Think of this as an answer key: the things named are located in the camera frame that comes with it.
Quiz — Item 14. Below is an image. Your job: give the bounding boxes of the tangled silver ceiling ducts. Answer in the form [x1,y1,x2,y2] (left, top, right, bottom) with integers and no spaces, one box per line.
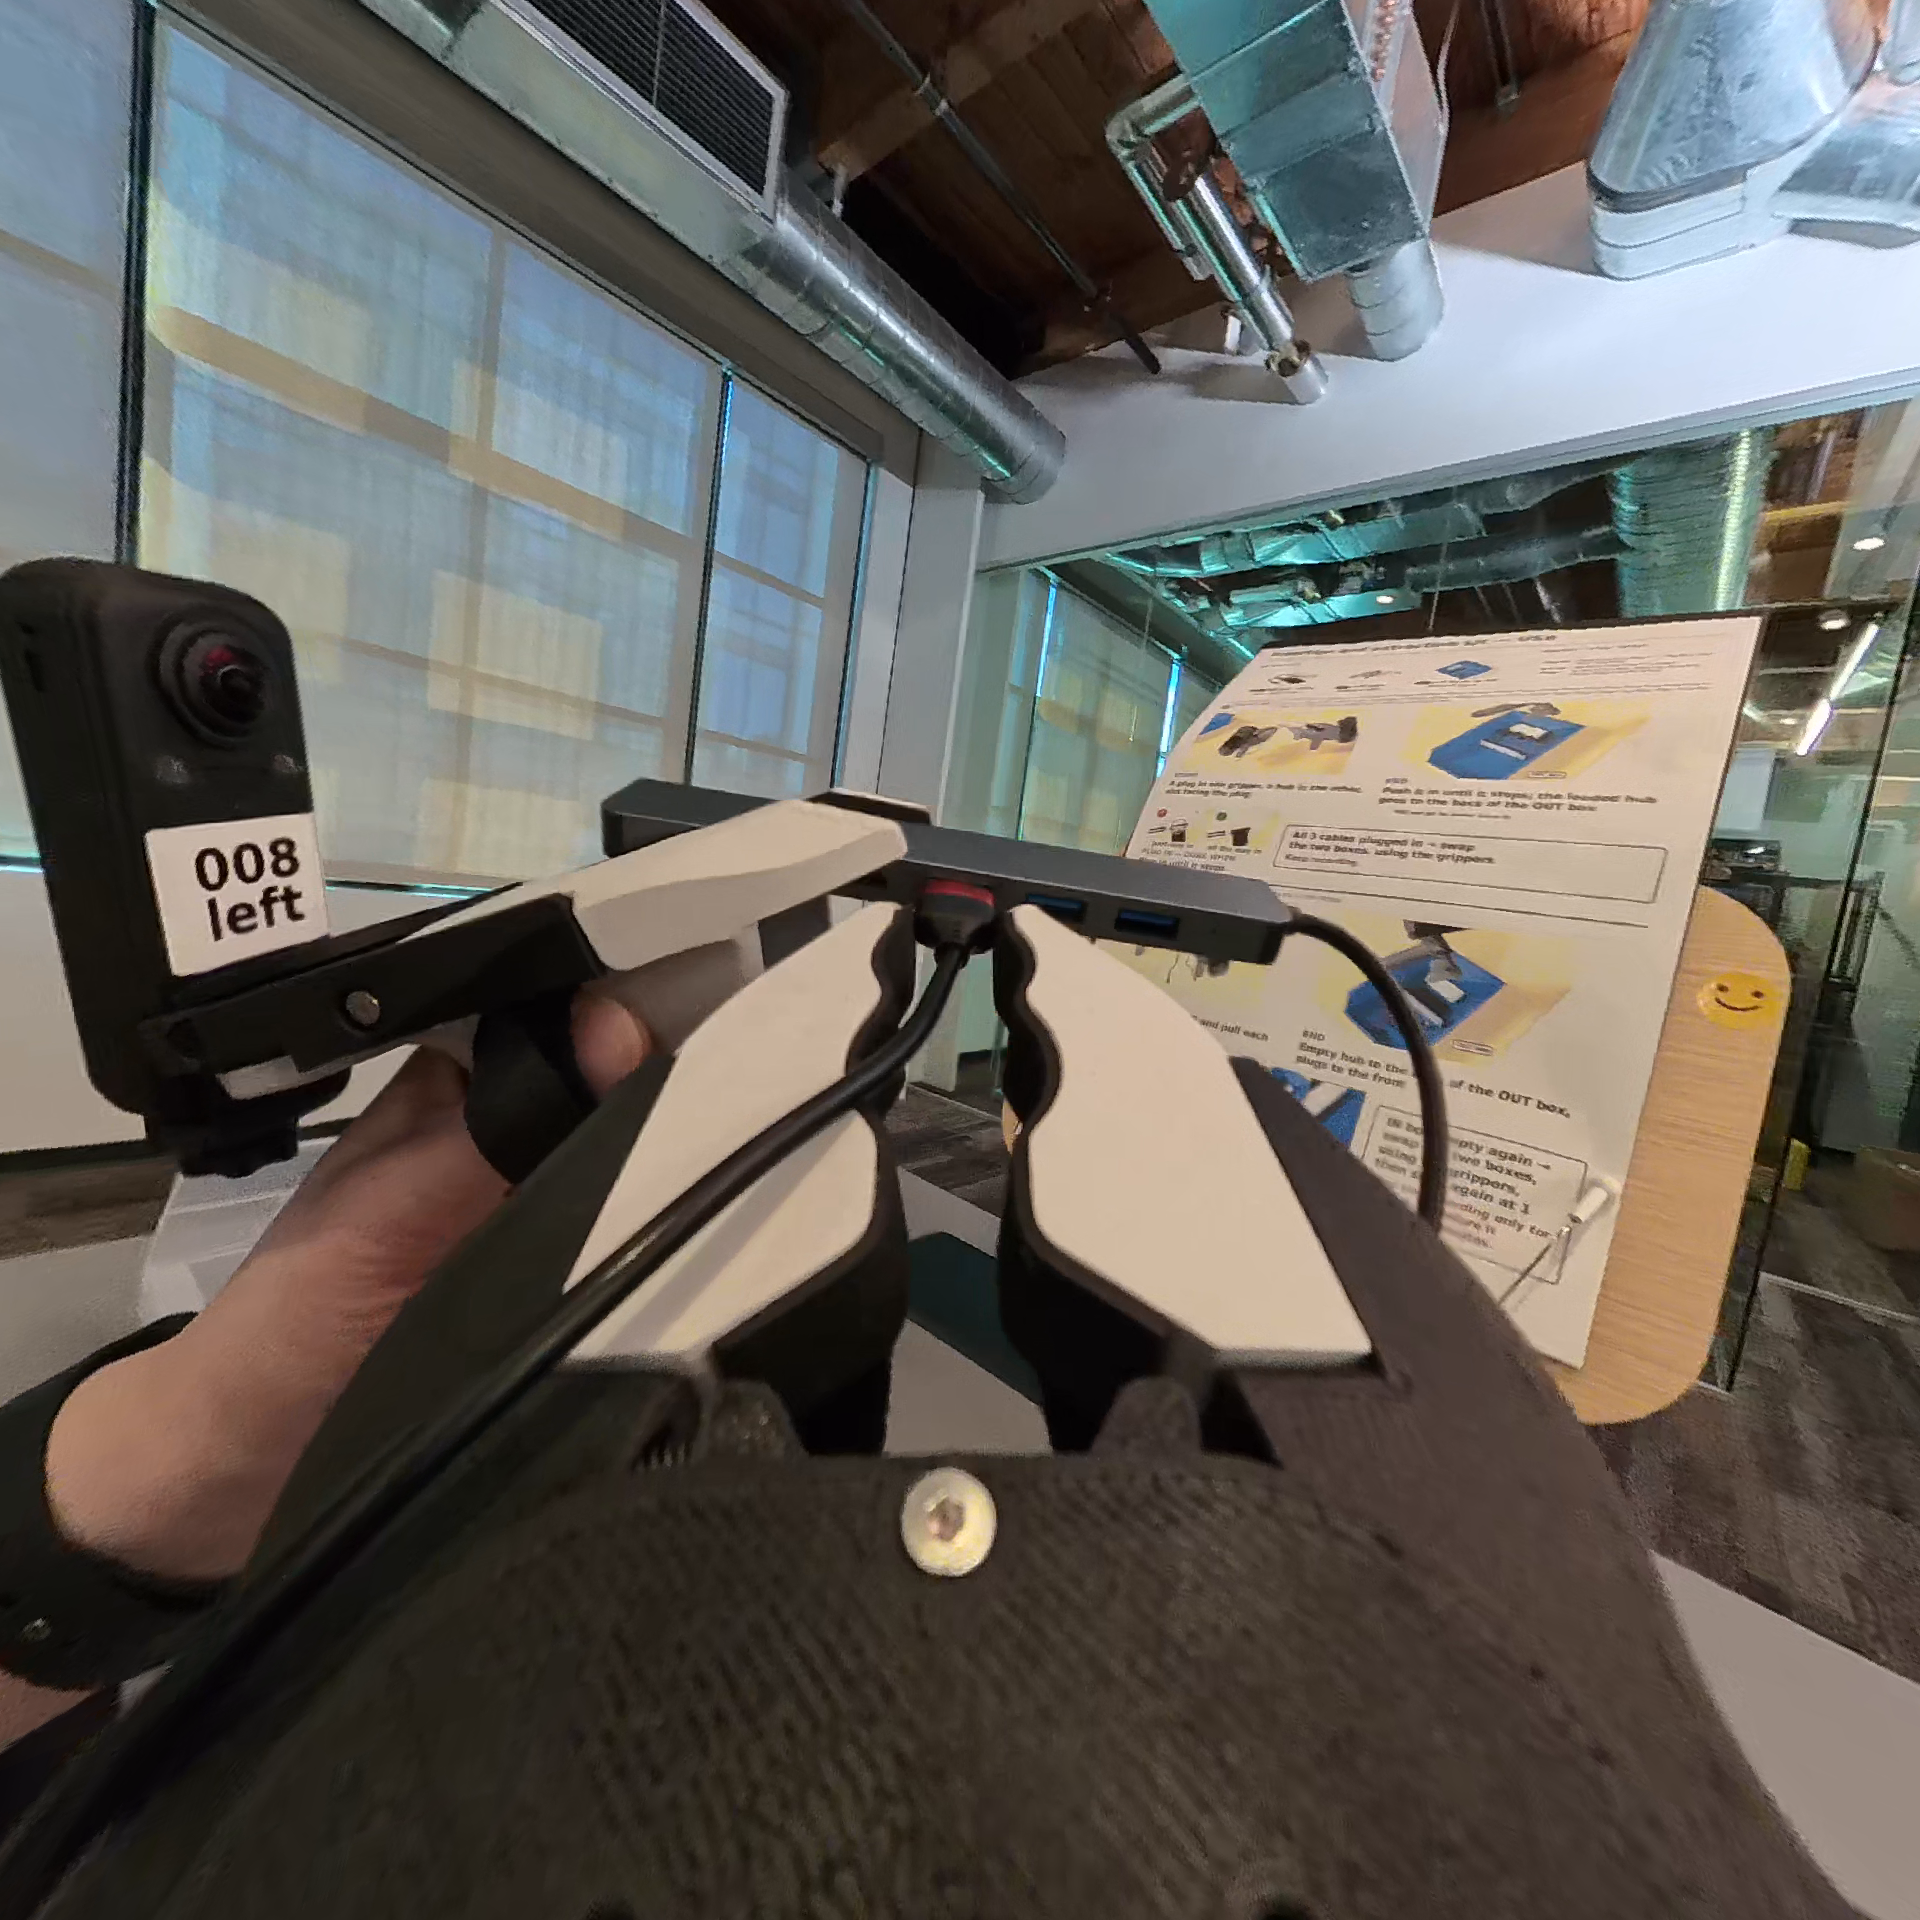
[1104,436,1920,639]

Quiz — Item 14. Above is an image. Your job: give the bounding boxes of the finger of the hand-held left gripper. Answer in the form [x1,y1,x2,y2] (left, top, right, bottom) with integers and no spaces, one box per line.
[574,788,912,978]
[620,926,769,1055]

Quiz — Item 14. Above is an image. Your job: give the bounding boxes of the black hub cable grey plug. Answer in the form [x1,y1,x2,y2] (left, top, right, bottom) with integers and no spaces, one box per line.
[1280,912,1457,1223]

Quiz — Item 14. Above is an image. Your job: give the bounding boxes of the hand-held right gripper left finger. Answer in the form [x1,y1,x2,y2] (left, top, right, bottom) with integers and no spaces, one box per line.
[561,904,921,1376]

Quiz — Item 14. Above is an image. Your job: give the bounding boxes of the round silver air duct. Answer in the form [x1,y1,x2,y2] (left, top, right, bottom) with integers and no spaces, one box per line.
[726,181,1071,506]

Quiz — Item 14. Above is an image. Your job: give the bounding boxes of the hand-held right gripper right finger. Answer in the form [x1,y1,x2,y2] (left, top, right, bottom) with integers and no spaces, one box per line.
[996,904,1381,1376]

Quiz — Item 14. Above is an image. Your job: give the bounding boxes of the large glass window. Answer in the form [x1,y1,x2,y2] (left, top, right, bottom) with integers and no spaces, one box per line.
[0,0,909,894]

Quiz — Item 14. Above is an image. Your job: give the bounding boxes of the red plug usb cable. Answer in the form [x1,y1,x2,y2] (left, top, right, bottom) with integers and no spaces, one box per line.
[0,877,1001,1906]

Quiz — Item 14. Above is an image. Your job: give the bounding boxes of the shiny metal pipe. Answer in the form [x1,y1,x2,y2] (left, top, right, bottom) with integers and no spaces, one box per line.
[1186,157,1333,406]

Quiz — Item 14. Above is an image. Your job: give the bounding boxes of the printed instruction poster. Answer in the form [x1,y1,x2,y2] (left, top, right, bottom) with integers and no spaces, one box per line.
[1125,607,1770,1371]

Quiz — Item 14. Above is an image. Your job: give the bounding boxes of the metal air vent grille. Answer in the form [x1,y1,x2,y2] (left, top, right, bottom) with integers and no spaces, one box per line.
[361,0,794,217]

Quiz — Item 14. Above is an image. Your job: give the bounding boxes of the wooden poster board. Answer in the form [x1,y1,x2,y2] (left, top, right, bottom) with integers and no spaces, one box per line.
[1164,704,1797,1426]

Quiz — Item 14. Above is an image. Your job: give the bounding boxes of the wide silver duct fitting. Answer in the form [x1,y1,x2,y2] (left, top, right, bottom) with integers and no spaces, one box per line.
[1587,0,1920,283]

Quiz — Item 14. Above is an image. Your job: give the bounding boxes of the grey usb hub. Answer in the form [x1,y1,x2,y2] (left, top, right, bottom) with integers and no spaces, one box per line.
[600,777,1297,969]

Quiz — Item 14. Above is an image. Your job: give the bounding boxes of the person's left hand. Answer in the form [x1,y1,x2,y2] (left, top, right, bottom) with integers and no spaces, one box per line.
[43,998,669,1589]

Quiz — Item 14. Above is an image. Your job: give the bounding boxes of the person's left forearm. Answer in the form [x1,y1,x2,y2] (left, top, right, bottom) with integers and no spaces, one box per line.
[0,1316,229,1757]

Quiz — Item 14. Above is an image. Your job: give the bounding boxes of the rectangular silver air duct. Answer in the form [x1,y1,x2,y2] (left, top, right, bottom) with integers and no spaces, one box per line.
[1109,0,1458,367]

